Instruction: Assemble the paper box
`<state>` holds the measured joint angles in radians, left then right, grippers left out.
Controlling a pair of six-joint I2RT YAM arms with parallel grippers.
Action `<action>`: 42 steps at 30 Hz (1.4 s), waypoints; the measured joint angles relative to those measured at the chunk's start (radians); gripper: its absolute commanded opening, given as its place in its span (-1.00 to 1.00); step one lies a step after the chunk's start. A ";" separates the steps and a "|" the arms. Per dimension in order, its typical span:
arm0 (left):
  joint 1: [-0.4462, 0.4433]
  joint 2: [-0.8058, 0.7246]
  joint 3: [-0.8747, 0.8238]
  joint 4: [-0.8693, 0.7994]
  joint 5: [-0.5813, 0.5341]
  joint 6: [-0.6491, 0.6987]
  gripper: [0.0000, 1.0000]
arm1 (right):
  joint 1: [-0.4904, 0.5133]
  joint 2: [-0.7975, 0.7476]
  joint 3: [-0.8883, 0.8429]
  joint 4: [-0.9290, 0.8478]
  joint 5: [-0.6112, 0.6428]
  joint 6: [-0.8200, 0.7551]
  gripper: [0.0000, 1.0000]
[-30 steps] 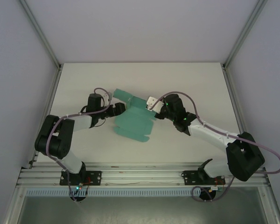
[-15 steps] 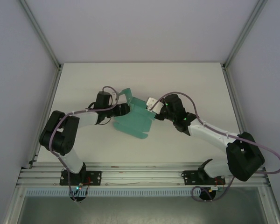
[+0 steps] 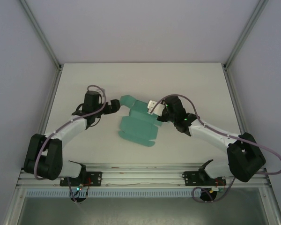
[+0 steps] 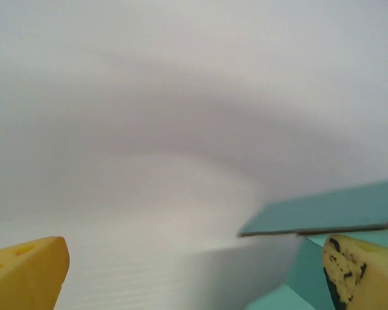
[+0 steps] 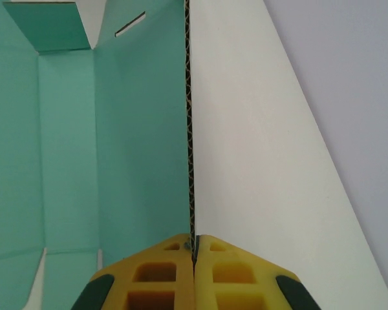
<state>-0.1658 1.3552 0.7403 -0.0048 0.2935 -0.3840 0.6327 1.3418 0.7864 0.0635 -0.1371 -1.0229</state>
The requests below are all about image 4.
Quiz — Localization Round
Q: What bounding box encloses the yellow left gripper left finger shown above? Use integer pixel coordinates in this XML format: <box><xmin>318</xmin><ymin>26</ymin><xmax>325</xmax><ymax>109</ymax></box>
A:
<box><xmin>0</xmin><ymin>236</ymin><xmax>70</xmax><ymax>310</ymax></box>

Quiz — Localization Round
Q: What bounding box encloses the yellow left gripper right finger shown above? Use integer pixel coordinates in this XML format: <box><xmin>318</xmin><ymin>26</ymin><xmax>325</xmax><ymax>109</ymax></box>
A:
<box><xmin>322</xmin><ymin>234</ymin><xmax>388</xmax><ymax>310</ymax></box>

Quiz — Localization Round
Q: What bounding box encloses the teal green cloth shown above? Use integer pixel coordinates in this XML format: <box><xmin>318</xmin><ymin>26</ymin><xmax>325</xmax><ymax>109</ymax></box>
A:
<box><xmin>238</xmin><ymin>176</ymin><xmax>388</xmax><ymax>310</ymax></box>

